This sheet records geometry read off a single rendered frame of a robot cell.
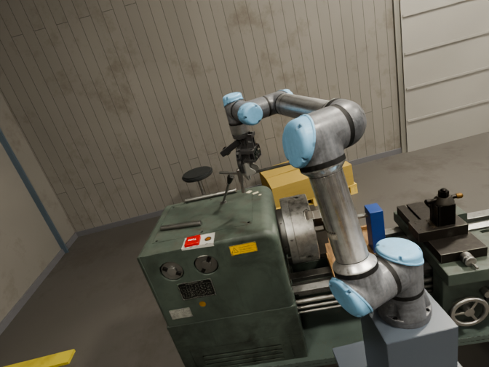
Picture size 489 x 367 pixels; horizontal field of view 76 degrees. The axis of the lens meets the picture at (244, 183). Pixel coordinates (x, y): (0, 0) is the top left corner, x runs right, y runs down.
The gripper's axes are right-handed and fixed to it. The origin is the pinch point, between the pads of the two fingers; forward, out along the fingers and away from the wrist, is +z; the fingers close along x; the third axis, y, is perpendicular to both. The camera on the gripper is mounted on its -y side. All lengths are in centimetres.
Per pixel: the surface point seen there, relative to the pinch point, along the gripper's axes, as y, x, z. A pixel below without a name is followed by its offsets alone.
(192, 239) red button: -17.5, -26.2, 14.4
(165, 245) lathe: -29.7, -29.6, 16.0
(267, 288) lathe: 8.0, -21.4, 42.1
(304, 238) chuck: 21.3, -2.6, 29.0
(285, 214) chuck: 12.8, 2.2, 20.3
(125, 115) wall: -269, 199, 18
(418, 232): 65, 18, 38
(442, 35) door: 103, 399, 19
